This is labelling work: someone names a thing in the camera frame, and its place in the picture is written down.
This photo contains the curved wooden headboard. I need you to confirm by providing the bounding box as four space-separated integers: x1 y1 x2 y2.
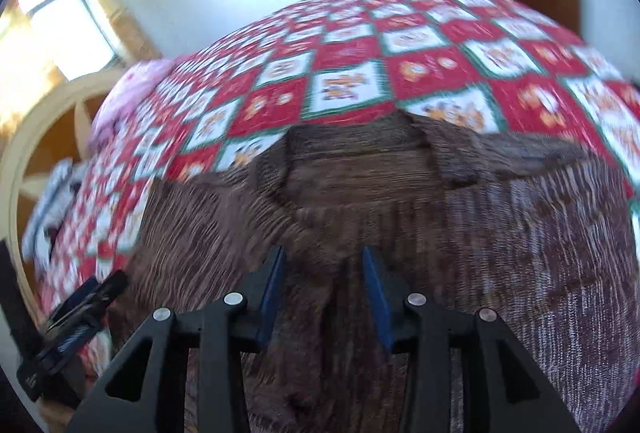
0 68 126 324

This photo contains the white patterned cloth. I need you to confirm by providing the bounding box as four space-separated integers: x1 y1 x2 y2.
22 160 86 259

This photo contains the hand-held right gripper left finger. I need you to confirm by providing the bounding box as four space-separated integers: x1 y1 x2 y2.
65 245 288 433

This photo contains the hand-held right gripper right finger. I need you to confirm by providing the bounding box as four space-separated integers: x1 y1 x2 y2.
362 245 583 433

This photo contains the pink pillow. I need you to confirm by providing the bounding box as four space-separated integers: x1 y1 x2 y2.
87 58 176 154

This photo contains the window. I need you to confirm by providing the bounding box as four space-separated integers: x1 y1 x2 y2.
15 0 126 81

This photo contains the brown knitted sweater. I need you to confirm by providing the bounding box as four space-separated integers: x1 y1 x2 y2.
107 110 633 433

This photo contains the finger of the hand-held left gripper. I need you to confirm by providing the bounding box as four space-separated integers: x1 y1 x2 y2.
47 277 99 329
95 270 129 309

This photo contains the red checked printed quilt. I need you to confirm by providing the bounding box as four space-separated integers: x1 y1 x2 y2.
30 0 640 364

